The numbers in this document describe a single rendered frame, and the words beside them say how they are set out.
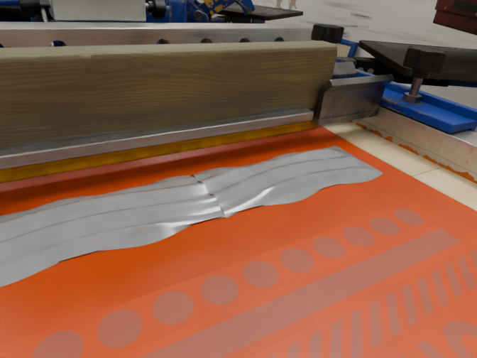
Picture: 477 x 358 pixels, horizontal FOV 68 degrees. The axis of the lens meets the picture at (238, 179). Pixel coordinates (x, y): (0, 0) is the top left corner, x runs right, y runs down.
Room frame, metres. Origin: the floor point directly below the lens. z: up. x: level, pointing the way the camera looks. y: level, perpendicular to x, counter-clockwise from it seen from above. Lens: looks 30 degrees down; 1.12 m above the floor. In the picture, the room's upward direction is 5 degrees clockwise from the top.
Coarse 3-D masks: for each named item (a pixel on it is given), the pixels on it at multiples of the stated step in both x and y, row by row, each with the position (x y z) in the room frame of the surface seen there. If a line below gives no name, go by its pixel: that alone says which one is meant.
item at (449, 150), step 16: (384, 112) 0.42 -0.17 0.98; (368, 128) 0.43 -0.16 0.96; (384, 128) 0.41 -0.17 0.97; (400, 128) 0.40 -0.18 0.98; (416, 128) 0.38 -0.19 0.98; (432, 128) 0.37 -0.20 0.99; (400, 144) 0.39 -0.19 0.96; (416, 144) 0.38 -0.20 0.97; (432, 144) 0.36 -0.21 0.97; (448, 144) 0.35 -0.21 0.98; (464, 144) 0.33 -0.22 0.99; (432, 160) 0.36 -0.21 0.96; (448, 160) 0.34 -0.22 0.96; (464, 160) 0.33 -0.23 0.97; (464, 176) 0.32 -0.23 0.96
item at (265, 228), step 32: (320, 128) 0.43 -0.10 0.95; (192, 160) 0.31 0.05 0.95; (224, 160) 0.32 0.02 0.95; (256, 160) 0.32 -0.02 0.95; (320, 192) 0.27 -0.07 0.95; (352, 192) 0.27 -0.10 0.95; (384, 192) 0.28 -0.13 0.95; (416, 192) 0.29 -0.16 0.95; (256, 224) 0.22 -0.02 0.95; (288, 224) 0.22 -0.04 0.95; (320, 224) 0.22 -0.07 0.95; (448, 224) 0.24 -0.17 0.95
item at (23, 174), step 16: (288, 128) 0.38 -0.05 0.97; (304, 128) 0.39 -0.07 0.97; (192, 144) 0.32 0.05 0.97; (208, 144) 0.33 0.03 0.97; (224, 144) 0.34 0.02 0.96; (80, 160) 0.26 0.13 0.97; (96, 160) 0.27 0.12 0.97; (112, 160) 0.28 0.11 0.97; (128, 160) 0.28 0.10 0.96; (0, 176) 0.23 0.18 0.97; (16, 176) 0.24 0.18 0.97; (32, 176) 0.24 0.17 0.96
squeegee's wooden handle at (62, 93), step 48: (0, 48) 0.25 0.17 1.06; (48, 48) 0.26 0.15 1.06; (96, 48) 0.28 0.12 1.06; (144, 48) 0.29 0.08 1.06; (192, 48) 0.31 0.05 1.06; (240, 48) 0.33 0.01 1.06; (288, 48) 0.36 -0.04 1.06; (336, 48) 0.40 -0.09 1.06; (0, 96) 0.23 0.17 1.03; (48, 96) 0.25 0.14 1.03; (96, 96) 0.26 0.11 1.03; (144, 96) 0.28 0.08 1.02; (192, 96) 0.31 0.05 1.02; (240, 96) 0.33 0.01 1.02; (288, 96) 0.36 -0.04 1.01; (0, 144) 0.23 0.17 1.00
